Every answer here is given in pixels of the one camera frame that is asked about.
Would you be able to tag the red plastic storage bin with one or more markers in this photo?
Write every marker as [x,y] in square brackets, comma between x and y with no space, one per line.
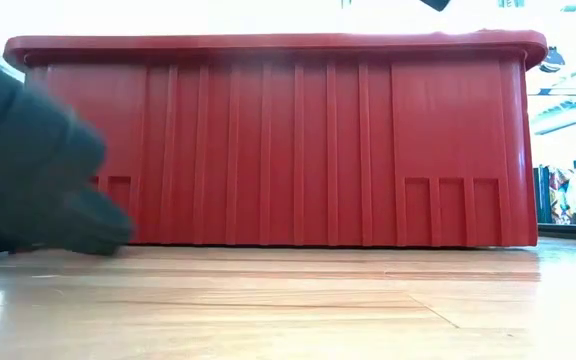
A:
[278,150]

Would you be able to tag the colourful patterned fabric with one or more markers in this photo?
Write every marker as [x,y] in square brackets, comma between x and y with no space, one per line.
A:
[558,195]

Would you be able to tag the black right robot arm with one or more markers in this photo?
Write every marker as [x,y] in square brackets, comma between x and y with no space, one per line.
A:
[437,4]

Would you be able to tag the black ceiling lamp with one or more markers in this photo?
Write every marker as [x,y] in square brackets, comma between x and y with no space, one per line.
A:
[552,61]

